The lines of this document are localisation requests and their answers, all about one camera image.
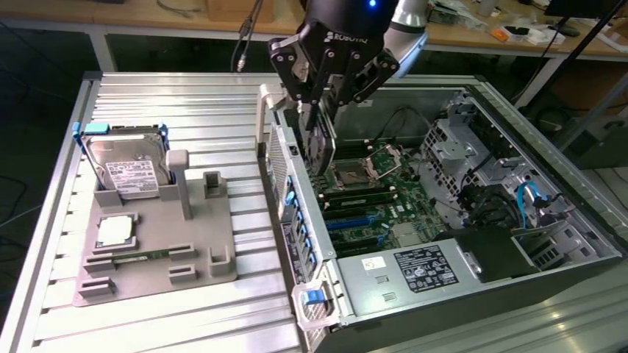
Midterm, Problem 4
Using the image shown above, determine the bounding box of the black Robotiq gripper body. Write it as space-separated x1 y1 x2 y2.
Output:
298 0 398 56

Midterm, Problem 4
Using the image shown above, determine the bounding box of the black graphics card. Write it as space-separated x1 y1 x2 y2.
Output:
284 102 340 178

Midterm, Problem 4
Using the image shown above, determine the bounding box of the metal socket cover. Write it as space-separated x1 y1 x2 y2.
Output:
361 143 406 181

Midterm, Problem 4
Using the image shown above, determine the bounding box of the CPU socket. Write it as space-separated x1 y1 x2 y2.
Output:
332 160 374 190

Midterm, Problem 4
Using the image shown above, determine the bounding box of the metal disk bay cage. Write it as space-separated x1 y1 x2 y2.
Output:
420 117 494 207

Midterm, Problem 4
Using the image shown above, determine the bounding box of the wooden desk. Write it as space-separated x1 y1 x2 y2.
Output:
0 0 628 62

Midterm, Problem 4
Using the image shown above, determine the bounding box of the green motherboard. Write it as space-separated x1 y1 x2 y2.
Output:
302 139 445 258

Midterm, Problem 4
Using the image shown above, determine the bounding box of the white and orange box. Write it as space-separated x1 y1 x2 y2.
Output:
488 24 566 47

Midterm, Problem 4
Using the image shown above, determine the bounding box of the blue expansion slot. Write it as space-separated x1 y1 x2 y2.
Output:
325 215 374 231

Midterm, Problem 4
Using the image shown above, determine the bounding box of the hard disk with blue carrier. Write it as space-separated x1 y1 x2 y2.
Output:
72 122 173 202

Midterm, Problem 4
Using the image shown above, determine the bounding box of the black slanted pole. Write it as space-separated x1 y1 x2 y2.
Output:
568 0 622 67

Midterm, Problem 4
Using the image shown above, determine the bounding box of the black computer monitor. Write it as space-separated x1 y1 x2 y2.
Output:
542 0 628 38

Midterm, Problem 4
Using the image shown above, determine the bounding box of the grey plastic parts rack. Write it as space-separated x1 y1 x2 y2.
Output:
72 149 240 308

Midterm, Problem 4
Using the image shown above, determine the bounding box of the black plastic air shroud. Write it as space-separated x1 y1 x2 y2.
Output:
430 224 541 284

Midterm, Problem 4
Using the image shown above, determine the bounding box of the grey power supply unit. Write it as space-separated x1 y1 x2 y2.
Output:
336 240 486 318

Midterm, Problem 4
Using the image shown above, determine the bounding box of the silver CPU chip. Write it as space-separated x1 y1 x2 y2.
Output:
96 215 138 248

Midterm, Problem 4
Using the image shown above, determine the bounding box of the green RAM stick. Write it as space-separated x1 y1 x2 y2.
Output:
112 249 173 263

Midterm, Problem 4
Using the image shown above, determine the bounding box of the open black PC case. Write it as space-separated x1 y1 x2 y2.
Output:
254 75 628 353

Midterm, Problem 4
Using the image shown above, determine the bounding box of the hanging black cable with plug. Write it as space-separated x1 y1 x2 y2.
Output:
232 0 265 73

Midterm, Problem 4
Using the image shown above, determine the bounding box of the grey cable on desk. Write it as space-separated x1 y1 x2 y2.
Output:
154 0 205 19

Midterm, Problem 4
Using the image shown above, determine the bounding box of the blue data wire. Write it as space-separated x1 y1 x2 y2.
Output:
514 178 541 231

